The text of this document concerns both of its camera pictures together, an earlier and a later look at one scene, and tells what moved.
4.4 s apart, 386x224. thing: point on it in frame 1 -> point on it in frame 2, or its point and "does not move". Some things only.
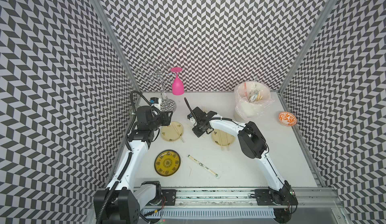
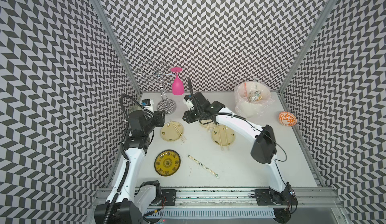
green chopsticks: (203, 166) does not move
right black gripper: (198, 133) -> (189, 118)
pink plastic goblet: (178, 88) does not move
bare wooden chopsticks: (220, 140) does not move
